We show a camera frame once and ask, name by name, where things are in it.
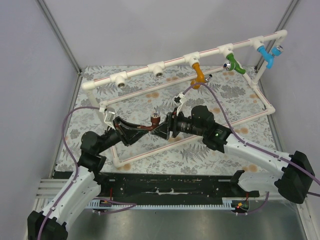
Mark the aluminium frame profile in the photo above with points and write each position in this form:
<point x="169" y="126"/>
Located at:
<point x="288" y="13"/>
<point x="59" y="35"/>

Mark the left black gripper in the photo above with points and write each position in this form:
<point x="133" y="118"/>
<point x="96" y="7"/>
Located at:
<point x="120" y="132"/>

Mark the orange water faucet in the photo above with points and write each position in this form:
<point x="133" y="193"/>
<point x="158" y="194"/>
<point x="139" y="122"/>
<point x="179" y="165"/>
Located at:
<point x="200" y="77"/>

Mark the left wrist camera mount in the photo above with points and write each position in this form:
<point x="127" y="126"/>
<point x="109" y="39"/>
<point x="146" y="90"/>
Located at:
<point x="108" y="116"/>

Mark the aluminium frame profile right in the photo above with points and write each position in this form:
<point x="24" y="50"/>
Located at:
<point x="288" y="13"/>

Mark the floral patterned table mat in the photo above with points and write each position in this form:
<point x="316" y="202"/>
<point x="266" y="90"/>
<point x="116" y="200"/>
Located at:
<point x="228" y="95"/>

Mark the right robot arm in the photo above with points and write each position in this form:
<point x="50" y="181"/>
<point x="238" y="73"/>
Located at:
<point x="291" y="175"/>

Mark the white slotted cable duct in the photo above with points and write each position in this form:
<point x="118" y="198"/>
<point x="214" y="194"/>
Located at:
<point x="221" y="204"/>

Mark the aluminium frame profile left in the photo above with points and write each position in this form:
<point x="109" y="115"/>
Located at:
<point x="59" y="35"/>

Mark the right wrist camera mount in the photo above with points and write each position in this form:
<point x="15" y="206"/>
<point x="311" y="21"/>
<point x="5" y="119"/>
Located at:
<point x="179" y="100"/>

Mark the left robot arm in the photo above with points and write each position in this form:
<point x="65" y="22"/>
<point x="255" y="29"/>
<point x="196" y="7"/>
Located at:
<point x="55" y="220"/>

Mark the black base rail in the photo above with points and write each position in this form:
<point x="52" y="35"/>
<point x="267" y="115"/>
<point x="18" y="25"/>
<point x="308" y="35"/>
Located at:
<point x="176" y="188"/>

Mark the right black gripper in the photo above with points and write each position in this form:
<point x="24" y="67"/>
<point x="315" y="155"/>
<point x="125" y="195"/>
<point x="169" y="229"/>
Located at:
<point x="170" y="125"/>

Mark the blue water faucet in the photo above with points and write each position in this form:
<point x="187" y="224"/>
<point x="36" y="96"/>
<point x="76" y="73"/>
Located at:
<point x="269" y="56"/>

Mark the green water faucet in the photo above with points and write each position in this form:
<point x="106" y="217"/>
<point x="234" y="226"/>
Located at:
<point x="231" y="64"/>

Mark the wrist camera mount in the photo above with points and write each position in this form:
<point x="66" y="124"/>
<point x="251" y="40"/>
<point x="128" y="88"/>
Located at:
<point x="179" y="100"/>
<point x="108" y="116"/>

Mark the brown water faucet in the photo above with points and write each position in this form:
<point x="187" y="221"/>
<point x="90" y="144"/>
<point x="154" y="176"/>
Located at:
<point x="155" y="119"/>

